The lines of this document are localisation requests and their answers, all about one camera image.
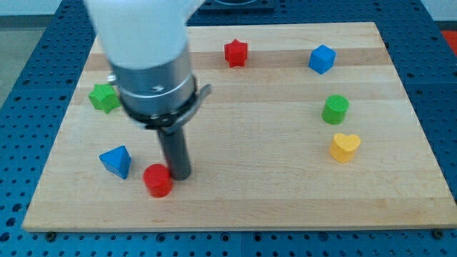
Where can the silver tool flange with clamp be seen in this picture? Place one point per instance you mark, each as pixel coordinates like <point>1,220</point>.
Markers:
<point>163,97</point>

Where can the green cylinder block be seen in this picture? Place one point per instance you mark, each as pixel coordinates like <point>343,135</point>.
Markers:
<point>335,109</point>

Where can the blue cube block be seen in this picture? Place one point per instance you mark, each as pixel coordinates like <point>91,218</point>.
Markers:
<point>322,59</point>

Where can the blue triangular prism block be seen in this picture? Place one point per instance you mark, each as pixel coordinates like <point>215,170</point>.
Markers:
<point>117,161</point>

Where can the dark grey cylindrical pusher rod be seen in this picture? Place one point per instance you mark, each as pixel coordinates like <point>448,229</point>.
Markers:
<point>176,154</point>

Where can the red star block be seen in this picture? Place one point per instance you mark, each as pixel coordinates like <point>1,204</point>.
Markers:
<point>236,53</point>

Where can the yellow heart block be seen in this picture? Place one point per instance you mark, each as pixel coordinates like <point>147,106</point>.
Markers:
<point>343,147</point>

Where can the wooden board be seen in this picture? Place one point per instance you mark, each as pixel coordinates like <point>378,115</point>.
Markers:
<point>258,146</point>

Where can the green star block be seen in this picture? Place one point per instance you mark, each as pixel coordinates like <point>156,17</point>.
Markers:
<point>104,97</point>

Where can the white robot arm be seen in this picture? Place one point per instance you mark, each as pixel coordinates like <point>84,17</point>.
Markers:
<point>146,43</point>

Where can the red cylinder block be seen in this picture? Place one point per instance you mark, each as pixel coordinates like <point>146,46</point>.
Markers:
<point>157,180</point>

